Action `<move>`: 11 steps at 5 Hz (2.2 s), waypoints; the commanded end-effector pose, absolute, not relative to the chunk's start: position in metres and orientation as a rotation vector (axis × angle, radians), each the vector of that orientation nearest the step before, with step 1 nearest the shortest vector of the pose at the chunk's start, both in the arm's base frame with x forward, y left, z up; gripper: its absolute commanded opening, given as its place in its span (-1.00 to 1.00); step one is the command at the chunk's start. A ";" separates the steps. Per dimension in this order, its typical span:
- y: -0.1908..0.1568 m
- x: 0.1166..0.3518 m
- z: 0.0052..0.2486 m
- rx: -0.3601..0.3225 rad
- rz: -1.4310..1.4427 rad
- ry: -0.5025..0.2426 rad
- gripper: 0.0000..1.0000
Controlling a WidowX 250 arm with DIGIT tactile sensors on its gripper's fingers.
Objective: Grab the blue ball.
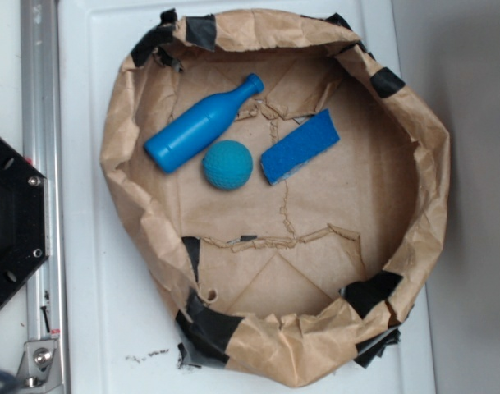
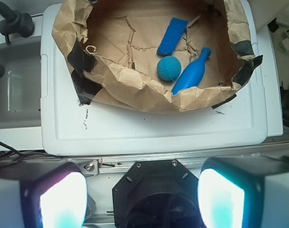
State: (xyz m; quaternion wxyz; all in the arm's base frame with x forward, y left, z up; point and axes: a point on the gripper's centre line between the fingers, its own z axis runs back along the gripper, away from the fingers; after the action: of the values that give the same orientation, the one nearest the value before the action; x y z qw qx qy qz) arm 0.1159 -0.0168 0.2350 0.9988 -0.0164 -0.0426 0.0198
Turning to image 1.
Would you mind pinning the blue dimpled ball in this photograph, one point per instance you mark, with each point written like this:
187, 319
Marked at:
227, 165

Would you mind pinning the brown paper bag tray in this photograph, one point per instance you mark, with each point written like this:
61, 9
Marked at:
291, 280

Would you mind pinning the blue plastic bottle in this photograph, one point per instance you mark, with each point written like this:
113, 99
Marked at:
199, 126

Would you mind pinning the blue sponge block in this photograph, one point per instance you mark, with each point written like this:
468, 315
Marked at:
300, 146

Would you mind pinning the white plastic tray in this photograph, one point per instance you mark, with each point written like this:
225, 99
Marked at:
121, 336

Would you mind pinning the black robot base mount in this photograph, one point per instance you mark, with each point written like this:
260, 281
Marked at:
22, 221

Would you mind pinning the aluminium extrusion rail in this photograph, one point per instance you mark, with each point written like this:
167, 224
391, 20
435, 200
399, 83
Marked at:
46, 289

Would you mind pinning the metal corner bracket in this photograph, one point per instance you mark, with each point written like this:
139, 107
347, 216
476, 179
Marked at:
39, 370

